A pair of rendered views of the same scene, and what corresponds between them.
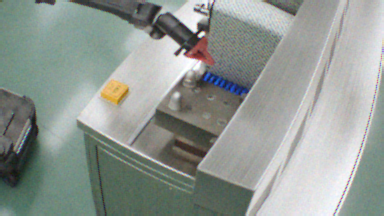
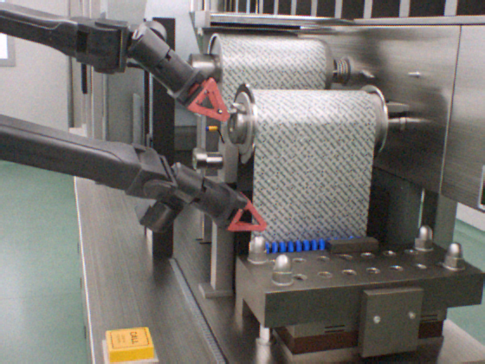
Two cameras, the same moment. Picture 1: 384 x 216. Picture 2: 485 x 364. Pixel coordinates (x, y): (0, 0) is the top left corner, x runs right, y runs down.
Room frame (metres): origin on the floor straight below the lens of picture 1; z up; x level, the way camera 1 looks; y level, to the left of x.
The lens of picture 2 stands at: (0.60, 0.66, 1.41)
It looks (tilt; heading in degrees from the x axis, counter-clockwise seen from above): 14 degrees down; 321
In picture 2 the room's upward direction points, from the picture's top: 2 degrees clockwise
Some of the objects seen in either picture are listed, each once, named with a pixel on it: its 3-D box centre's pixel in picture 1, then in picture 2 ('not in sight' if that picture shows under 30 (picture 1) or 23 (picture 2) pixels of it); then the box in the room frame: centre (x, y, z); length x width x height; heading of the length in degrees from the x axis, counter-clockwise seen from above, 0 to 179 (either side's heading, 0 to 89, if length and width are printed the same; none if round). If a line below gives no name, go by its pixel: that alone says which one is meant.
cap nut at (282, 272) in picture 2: (176, 99); (282, 268); (1.24, 0.04, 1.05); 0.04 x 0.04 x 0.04
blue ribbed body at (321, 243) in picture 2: (240, 92); (315, 248); (1.32, -0.12, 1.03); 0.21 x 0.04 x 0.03; 68
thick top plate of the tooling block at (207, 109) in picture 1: (238, 127); (358, 279); (1.22, -0.12, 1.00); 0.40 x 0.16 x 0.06; 68
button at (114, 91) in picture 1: (114, 91); (129, 344); (1.39, 0.23, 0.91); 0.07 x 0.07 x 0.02; 68
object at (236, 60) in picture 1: (246, 66); (312, 204); (1.35, -0.13, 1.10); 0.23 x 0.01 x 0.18; 68
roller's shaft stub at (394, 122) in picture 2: not in sight; (384, 122); (1.34, -0.31, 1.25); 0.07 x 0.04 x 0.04; 68
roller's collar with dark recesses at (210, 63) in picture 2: not in sight; (203, 68); (1.69, -0.12, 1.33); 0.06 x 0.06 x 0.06; 68
